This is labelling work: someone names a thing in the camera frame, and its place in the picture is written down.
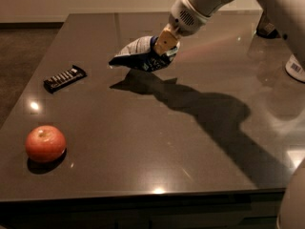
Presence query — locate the white cup with barcode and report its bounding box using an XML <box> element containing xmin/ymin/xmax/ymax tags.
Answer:
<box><xmin>285</xmin><ymin>55</ymin><xmax>305</xmax><ymax>83</ymax></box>

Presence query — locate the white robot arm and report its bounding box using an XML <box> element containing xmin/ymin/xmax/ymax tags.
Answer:
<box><xmin>154</xmin><ymin>0</ymin><xmax>305</xmax><ymax>64</ymax></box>

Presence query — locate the black mesh pen cup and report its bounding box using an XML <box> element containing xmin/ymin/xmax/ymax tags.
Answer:
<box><xmin>256</xmin><ymin>13</ymin><xmax>280</xmax><ymax>39</ymax></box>

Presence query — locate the red apple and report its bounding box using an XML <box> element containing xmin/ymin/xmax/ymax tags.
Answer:
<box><xmin>25</xmin><ymin>125</ymin><xmax>67</xmax><ymax>163</ymax></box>

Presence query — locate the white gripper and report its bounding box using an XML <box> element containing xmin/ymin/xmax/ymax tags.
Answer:
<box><xmin>153</xmin><ymin>0</ymin><xmax>211</xmax><ymax>55</ymax></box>

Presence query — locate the black candy bar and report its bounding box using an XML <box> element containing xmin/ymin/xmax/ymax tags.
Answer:
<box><xmin>44</xmin><ymin>65</ymin><xmax>87</xmax><ymax>94</ymax></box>

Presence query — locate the blue white chip bag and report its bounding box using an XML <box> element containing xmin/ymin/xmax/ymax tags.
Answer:
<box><xmin>109</xmin><ymin>36</ymin><xmax>180</xmax><ymax>73</ymax></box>

